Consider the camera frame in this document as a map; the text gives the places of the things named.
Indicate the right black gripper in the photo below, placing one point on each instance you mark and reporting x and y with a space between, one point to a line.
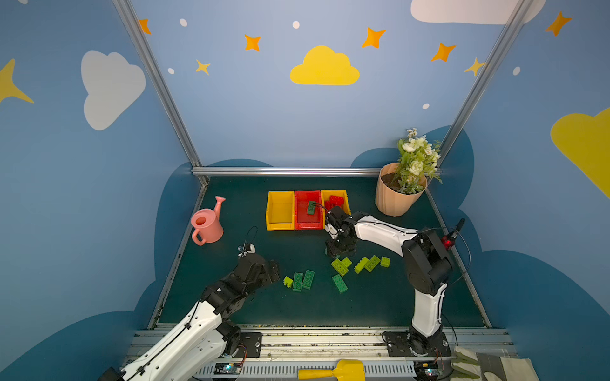
341 240

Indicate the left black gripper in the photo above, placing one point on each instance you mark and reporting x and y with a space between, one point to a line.
269 269

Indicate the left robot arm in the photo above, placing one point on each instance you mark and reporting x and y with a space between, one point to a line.
206 332

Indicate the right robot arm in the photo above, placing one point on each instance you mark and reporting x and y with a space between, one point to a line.
425 254

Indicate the right yellow bin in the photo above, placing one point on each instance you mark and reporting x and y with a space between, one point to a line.
325 197

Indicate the yellow bin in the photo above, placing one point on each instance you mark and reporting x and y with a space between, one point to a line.
280 211
325 197

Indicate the red middle bin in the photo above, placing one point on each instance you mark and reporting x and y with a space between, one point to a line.
302 220

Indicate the lime long lego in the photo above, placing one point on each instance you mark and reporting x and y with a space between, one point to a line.
339 267

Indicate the lime lego tilted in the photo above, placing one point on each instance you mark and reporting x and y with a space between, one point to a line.
360 266

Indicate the dark green lego upright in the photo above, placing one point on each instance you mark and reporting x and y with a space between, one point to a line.
297 285

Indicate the beige ribbed flower pot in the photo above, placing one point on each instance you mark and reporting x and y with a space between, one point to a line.
390 202

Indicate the dark green lego tilted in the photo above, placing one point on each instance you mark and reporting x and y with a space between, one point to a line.
308 279

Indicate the left yellow bin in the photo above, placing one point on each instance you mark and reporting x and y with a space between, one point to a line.
280 211

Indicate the pink watering can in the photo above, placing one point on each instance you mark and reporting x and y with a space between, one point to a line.
206 224

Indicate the white artificial flower plant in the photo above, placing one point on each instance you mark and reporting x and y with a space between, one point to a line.
418 163

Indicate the left circuit board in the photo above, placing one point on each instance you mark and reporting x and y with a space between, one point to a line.
227 369

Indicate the circuit board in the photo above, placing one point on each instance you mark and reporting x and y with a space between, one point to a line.
227 369
427 371

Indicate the yellow toy shovel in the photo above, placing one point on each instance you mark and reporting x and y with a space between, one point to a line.
345 370

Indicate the right circuit board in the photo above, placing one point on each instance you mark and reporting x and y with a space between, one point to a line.
427 371

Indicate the grey work glove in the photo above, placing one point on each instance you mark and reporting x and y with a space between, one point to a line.
470 365

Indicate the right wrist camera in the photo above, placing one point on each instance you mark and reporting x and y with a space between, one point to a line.
331 230

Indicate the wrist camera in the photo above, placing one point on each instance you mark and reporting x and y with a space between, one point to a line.
331 230
246 249

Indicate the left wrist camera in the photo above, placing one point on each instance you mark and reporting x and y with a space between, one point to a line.
246 249

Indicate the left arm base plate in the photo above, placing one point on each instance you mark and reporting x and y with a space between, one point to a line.
248 344

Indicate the aluminium back rail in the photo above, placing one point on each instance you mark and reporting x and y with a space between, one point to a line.
287 172

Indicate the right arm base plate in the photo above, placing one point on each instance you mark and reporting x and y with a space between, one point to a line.
411 343

